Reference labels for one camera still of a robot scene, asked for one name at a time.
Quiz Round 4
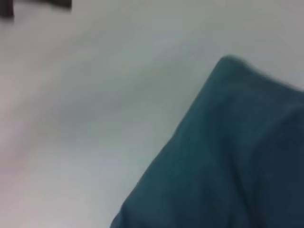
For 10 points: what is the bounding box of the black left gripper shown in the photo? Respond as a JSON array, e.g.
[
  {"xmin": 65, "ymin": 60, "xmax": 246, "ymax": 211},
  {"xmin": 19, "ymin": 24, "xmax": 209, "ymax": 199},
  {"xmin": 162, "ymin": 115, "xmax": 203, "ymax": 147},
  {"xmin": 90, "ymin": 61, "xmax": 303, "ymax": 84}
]
[{"xmin": 0, "ymin": 0, "xmax": 72, "ymax": 19}]

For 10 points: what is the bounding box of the teal blue shirt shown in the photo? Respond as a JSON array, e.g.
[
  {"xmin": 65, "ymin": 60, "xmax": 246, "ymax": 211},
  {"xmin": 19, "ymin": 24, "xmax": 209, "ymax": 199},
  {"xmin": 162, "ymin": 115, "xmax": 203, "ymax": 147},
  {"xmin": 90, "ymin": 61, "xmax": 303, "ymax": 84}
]
[{"xmin": 109, "ymin": 54, "xmax": 304, "ymax": 228}]

